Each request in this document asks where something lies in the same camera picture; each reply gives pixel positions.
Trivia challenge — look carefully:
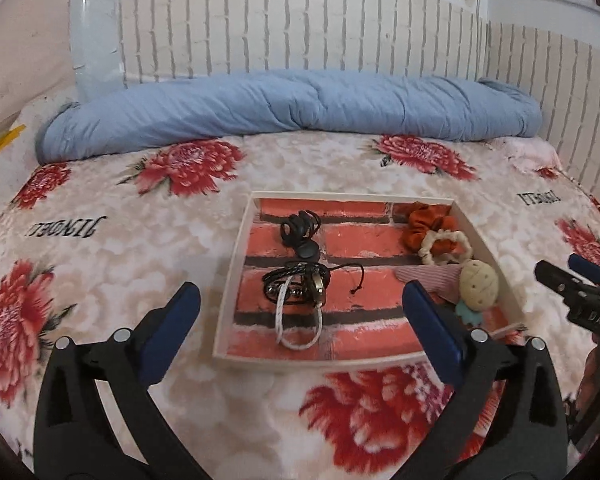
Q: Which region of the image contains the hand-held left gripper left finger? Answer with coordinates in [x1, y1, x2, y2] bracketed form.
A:
[35, 281, 203, 480]

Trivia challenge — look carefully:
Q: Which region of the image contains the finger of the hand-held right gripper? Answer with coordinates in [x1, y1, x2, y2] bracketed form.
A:
[534, 260, 588, 306]
[567, 253, 600, 288]

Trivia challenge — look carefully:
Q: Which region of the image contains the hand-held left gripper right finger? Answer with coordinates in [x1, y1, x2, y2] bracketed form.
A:
[395, 280, 568, 480]

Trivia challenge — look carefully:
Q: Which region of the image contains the pink corduroy hair clip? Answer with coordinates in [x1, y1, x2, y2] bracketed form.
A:
[394, 261, 467, 306]

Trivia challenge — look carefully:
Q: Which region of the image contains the yellow plush hair clip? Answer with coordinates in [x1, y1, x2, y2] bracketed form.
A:
[452, 259, 501, 328]

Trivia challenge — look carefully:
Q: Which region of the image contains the cream scrunchie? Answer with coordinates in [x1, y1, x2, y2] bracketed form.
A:
[419, 228, 472, 267]

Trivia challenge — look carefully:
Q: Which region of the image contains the white tray with brick print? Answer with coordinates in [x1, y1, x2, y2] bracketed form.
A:
[212, 191, 527, 375]

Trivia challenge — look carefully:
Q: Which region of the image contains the orange scrunchie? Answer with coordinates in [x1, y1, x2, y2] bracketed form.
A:
[394, 201, 456, 252]

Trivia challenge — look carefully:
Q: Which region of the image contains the black cord bracelet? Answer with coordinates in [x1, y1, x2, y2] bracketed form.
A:
[261, 259, 367, 307]

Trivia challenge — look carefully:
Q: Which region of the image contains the brown wooden bead bracelet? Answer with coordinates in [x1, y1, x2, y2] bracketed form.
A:
[265, 280, 312, 307]

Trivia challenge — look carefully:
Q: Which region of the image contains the white bracelet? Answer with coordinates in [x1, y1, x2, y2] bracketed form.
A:
[274, 272, 327, 352]

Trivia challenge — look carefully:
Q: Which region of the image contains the black hair ties bundle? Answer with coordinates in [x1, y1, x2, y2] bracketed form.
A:
[279, 211, 324, 262]

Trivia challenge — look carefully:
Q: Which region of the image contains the blue rolled duvet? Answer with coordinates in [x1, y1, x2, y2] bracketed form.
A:
[35, 70, 544, 165]

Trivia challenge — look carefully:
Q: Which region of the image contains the yellow cloth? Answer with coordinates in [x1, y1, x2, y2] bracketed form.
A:
[0, 125, 27, 167]

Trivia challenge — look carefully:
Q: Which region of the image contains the clear plastic sheet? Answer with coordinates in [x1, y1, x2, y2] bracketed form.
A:
[67, 0, 127, 102]

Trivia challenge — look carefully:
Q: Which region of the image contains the pink upright mattress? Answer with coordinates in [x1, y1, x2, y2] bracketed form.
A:
[0, 0, 83, 137]

